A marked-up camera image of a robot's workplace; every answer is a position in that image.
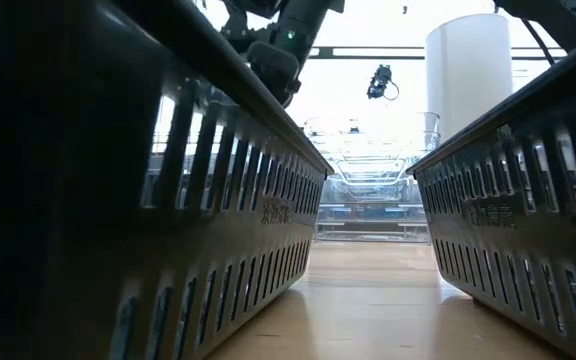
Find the clear plastic basket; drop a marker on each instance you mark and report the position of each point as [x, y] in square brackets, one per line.
[430, 130]
[370, 172]

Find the black slotted plastic basket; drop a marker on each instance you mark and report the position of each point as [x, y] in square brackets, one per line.
[518, 250]
[93, 225]

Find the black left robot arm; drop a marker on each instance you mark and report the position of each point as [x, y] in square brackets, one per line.
[298, 20]

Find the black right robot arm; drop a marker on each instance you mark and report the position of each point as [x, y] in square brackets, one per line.
[568, 15]

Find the white cylindrical column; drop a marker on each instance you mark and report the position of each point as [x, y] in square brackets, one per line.
[468, 75]

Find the black overhead camera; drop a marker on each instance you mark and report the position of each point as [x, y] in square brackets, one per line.
[380, 80]

